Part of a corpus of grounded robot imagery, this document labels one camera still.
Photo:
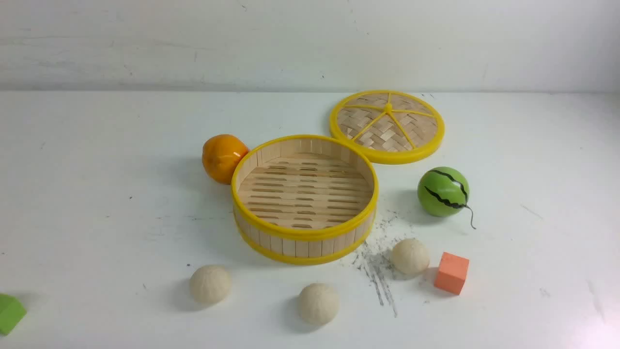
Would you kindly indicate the white bun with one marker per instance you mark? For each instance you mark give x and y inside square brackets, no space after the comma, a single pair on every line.
[210,284]
[410,257]
[318,304]

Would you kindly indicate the yellow rimmed bamboo steamer tray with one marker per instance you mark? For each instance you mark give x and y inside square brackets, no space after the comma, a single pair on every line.
[304,199]

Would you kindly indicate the green toy watermelon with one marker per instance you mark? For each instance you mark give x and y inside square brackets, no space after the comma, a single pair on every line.
[443,191]

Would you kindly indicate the yellow woven steamer lid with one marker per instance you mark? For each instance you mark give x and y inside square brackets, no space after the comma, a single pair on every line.
[388,127]

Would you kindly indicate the orange foam cube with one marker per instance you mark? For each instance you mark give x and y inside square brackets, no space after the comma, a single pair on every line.
[451,273]

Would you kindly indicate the green foam block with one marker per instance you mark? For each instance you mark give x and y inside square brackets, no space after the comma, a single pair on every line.
[12,311]

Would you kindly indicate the orange toy fruit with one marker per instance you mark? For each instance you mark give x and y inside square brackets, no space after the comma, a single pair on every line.
[221,155]

